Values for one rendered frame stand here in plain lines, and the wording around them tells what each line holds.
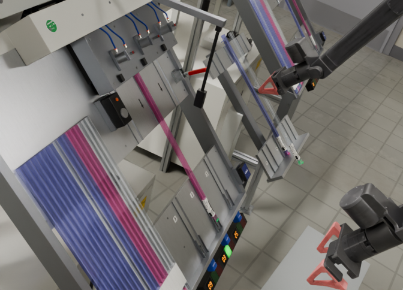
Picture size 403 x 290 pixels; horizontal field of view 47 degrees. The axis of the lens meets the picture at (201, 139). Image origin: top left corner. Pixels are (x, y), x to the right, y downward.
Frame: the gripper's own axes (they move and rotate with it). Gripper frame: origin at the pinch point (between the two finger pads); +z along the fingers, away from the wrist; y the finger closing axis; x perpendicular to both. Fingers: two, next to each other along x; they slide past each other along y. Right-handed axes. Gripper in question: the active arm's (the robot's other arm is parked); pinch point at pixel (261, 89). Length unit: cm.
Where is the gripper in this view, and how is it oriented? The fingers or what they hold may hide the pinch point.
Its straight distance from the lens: 156.3
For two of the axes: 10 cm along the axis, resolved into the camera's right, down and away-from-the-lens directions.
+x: 4.9, 8.5, 2.0
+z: -7.6, 3.1, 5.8
